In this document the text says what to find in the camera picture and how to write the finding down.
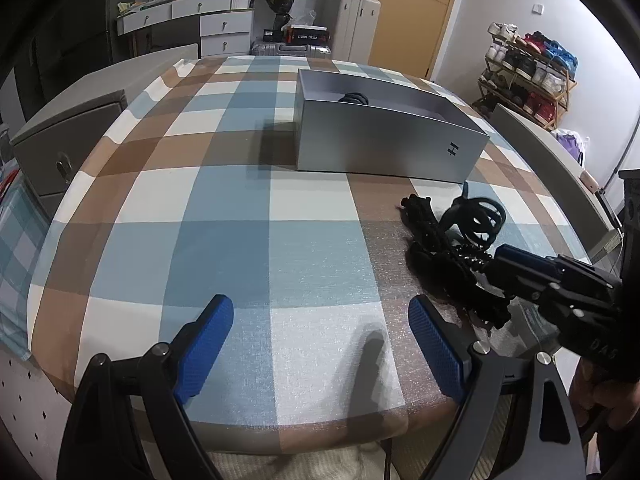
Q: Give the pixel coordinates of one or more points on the black wrapped flower bouquet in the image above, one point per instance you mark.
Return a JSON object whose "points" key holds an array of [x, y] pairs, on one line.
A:
{"points": [[277, 0]]}

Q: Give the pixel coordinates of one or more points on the blue checked cloth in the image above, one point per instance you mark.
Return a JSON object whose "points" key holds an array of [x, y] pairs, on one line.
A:
{"points": [[15, 260]]}

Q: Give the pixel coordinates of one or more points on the wooden door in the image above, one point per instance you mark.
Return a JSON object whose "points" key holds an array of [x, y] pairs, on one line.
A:
{"points": [[420, 10]]}

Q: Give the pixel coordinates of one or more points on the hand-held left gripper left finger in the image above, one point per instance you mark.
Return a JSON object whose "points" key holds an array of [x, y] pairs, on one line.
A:
{"points": [[205, 355]]}

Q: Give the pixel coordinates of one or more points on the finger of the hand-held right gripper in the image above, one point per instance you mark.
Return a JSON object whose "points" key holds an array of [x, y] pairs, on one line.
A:
{"points": [[550, 300], [530, 262]]}

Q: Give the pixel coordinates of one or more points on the cream fabric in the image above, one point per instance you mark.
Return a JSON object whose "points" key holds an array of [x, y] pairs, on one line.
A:
{"points": [[300, 466]]}

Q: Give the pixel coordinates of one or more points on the silver cardboard box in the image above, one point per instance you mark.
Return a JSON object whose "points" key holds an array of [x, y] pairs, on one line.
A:
{"points": [[375, 150]]}

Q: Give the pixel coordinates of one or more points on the rows of assorted shoes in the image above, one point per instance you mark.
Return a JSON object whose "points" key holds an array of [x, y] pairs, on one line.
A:
{"points": [[530, 70]]}

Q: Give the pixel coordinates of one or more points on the purple bag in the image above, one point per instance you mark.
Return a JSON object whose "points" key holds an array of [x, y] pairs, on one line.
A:
{"points": [[570, 144]]}

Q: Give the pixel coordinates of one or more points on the white desk with drawers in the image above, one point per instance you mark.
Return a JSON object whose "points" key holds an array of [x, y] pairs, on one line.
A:
{"points": [[225, 25]]}

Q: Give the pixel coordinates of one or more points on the white pegboard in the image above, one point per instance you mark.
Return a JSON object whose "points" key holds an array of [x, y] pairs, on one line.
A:
{"points": [[25, 410]]}

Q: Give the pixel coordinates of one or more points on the clear plastic bag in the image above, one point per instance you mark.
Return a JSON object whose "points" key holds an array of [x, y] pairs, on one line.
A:
{"points": [[307, 17]]}

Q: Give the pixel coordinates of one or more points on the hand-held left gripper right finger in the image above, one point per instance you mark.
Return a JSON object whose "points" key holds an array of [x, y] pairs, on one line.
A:
{"points": [[437, 355]]}

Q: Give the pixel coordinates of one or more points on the black box with red ribbon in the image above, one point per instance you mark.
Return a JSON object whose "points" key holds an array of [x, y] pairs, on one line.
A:
{"points": [[307, 36]]}

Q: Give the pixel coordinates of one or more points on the silver suitcase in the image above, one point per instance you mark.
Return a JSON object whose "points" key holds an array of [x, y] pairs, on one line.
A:
{"points": [[290, 50]]}

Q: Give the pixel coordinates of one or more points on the person's right hand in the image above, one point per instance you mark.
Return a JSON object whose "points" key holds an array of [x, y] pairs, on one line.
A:
{"points": [[600, 405]]}

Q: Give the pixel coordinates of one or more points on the wooden shoe rack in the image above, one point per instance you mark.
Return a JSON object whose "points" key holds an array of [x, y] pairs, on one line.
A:
{"points": [[567, 90]]}

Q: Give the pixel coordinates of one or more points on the checked tablecloth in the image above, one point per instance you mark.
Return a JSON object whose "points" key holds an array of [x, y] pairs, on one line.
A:
{"points": [[225, 185]]}

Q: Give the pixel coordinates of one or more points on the small black box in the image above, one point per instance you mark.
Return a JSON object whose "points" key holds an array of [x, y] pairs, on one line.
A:
{"points": [[268, 35]]}

